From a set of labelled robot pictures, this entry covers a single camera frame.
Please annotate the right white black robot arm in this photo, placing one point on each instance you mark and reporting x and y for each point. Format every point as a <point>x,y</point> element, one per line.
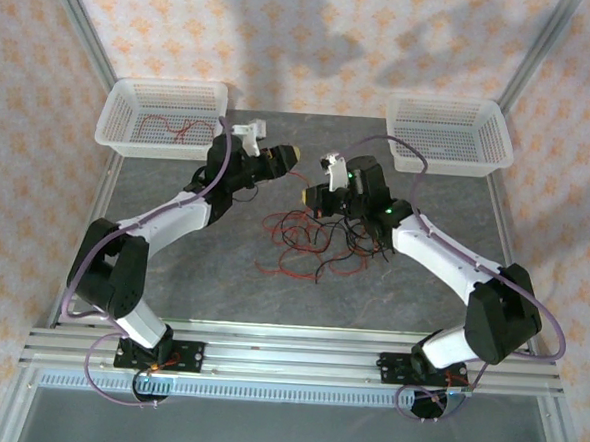
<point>438,250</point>

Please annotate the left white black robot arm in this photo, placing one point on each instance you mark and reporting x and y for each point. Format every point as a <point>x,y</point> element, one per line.
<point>175,218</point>

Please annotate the white perforated plastic basket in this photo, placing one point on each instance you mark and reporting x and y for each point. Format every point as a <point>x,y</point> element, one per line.
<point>443,167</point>
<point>164,150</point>

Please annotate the grey metal panel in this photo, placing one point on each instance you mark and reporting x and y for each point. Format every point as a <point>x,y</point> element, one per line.
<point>282,430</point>

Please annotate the aluminium table side rail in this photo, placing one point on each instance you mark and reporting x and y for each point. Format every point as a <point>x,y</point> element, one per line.
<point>501,218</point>
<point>104,189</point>

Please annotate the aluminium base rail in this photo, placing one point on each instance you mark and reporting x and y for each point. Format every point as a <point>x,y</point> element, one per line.
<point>286,361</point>

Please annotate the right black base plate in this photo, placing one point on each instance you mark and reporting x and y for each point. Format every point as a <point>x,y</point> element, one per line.
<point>391,367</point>

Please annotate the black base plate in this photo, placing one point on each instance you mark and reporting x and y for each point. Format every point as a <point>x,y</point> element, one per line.
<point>191,355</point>
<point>391,367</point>

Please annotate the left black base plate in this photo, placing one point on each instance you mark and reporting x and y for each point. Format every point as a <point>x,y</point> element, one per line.
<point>191,355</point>

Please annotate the aluminium frame post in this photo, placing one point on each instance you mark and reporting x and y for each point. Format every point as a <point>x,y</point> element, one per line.
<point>538,50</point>
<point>82,22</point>

